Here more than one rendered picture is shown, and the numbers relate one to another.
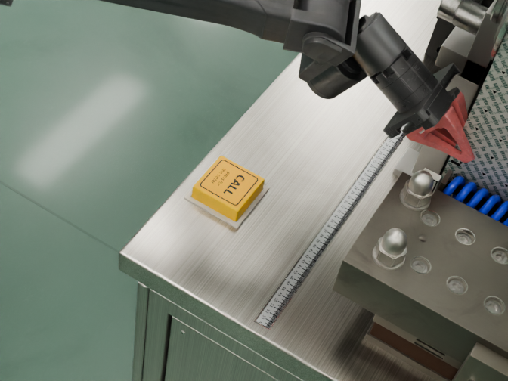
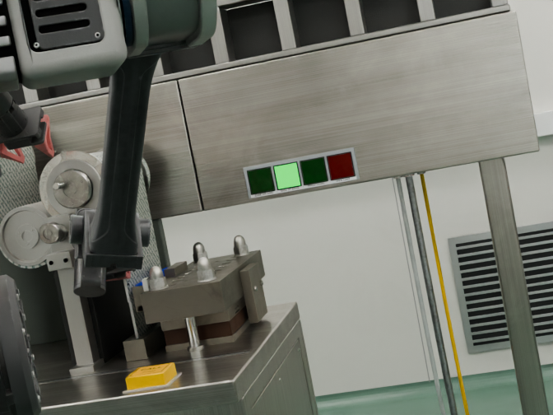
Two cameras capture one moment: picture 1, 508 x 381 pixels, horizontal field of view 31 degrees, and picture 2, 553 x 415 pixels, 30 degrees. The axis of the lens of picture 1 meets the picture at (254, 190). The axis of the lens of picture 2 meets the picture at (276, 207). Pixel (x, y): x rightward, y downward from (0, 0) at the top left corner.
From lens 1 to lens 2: 2.06 m
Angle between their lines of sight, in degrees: 94
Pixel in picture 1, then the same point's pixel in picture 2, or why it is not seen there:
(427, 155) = (90, 340)
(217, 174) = (145, 372)
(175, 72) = not seen: outside the picture
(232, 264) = (212, 366)
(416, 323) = (234, 288)
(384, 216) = (179, 286)
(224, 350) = (260, 398)
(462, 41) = (62, 251)
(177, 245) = (211, 375)
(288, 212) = not seen: hidden behind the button
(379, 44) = not seen: hidden behind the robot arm
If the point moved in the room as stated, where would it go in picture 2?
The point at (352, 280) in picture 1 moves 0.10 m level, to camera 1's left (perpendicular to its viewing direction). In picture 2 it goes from (224, 291) to (232, 298)
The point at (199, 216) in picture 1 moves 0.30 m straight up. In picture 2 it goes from (180, 380) to (146, 208)
